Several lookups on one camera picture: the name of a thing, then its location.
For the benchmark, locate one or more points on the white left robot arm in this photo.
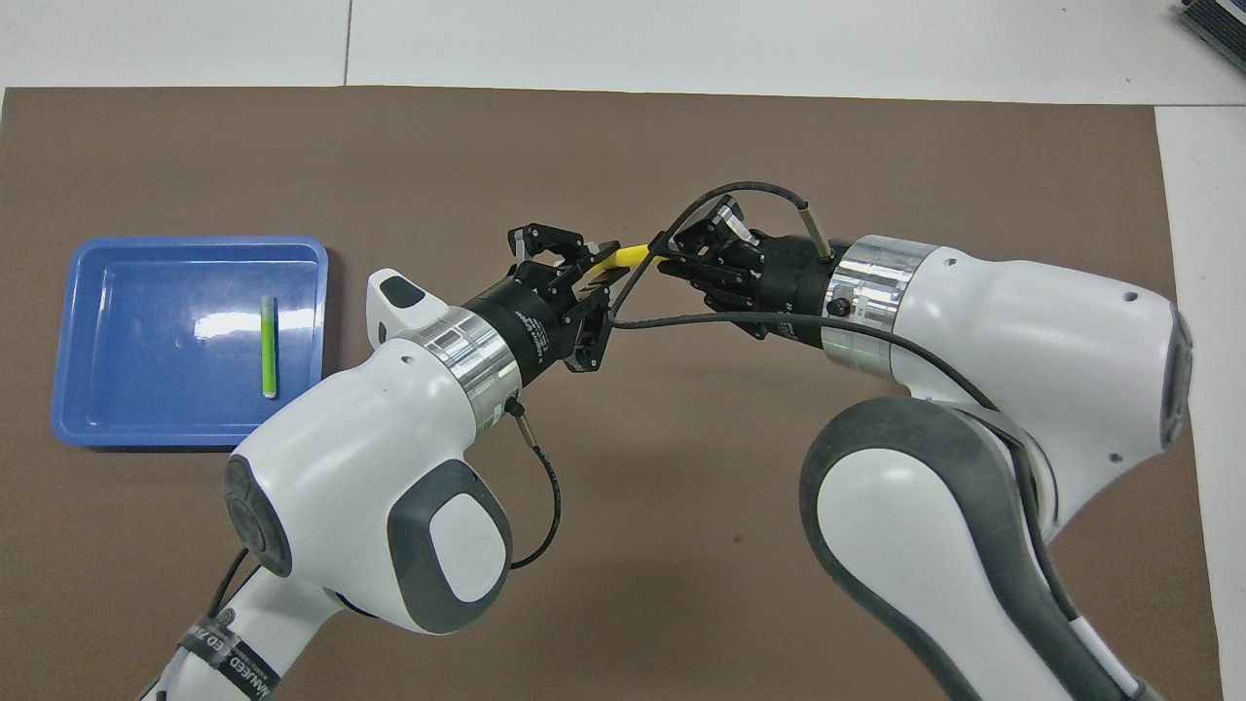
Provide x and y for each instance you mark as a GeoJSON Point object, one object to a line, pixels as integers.
{"type": "Point", "coordinates": [350, 487]}

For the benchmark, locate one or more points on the green highlighter pen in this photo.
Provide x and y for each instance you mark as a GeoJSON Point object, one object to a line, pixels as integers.
{"type": "Point", "coordinates": [270, 350]}

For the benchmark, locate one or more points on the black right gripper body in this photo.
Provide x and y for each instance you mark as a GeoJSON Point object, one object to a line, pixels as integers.
{"type": "Point", "coordinates": [788, 287]}

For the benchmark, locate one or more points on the grey ribbed device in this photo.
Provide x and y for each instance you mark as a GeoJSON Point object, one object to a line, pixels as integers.
{"type": "Point", "coordinates": [1217, 24]}

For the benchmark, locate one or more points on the blue plastic tray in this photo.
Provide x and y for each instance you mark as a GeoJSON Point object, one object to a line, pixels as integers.
{"type": "Point", "coordinates": [156, 389]}

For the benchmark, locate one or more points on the yellow highlighter pen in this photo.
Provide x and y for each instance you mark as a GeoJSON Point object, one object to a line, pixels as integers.
{"type": "Point", "coordinates": [628, 256]}

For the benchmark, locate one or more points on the brown paper table mat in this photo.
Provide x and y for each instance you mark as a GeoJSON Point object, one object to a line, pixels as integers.
{"type": "Point", "coordinates": [662, 535]}

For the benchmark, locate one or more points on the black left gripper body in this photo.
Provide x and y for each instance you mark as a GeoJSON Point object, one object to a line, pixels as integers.
{"type": "Point", "coordinates": [531, 316]}

